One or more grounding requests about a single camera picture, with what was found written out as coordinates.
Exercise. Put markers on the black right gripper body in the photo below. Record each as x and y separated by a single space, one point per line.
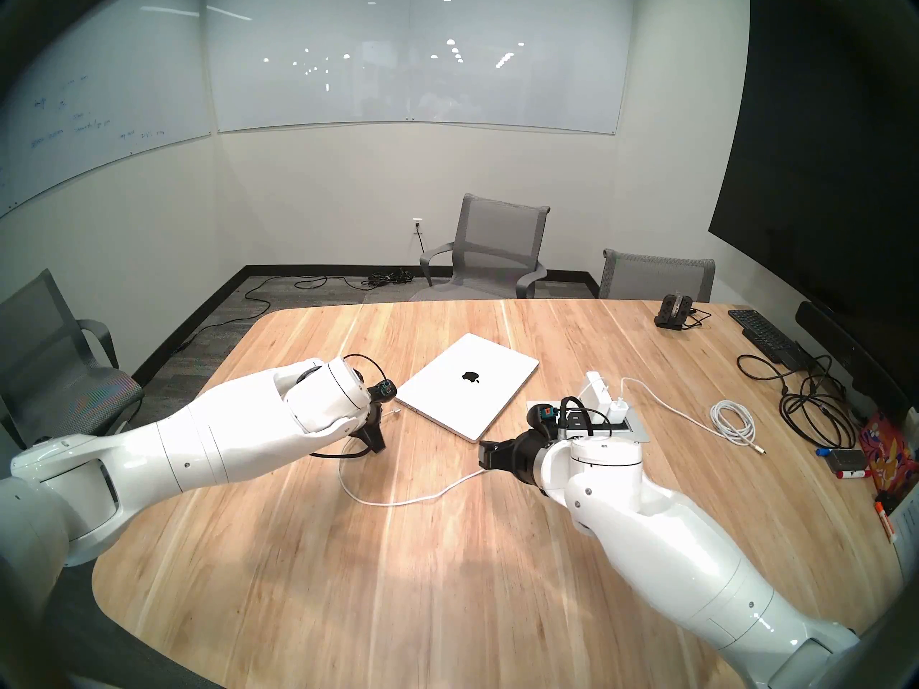
524 456

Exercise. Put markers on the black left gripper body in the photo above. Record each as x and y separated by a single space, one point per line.
372 418

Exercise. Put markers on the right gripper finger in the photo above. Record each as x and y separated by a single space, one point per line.
490 463
491 447

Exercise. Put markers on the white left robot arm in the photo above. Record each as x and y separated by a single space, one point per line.
215 436

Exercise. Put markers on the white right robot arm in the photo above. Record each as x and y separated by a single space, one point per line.
668 544

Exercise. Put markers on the silver MacBook laptop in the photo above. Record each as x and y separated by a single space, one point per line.
467 390

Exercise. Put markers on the white MacBook power adapter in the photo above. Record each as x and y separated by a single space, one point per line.
597 390

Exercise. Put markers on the small white charger plug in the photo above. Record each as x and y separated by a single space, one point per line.
618 409

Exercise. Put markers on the black charging dock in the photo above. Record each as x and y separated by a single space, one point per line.
673 313

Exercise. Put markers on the grey table outlet plate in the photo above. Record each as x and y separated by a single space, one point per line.
637 433

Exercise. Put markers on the grey mesh office chair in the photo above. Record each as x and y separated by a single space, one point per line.
499 232
653 275
50 350

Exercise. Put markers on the black keyboard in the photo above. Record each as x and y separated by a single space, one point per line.
764 336

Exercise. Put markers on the grey whiteboard eraser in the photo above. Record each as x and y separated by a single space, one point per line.
847 461

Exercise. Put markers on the red capped marker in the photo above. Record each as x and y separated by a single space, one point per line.
854 474

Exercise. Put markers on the black video sound bar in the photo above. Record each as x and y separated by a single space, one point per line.
847 354

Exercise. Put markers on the colourful patterned bag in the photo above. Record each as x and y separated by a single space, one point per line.
887 454

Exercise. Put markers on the orange white marker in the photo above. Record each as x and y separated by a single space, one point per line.
884 520

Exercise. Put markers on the wide glass whiteboard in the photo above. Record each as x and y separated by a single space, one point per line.
416 49

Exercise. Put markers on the whiteboard with blue writing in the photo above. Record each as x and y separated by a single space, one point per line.
93 77

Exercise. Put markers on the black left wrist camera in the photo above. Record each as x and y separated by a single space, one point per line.
382 391

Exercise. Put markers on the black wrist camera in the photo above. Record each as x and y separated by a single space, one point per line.
382 391
544 416

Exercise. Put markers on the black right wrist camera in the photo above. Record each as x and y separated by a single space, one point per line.
544 416

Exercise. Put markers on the large black wall screen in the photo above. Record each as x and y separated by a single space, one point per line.
811 156

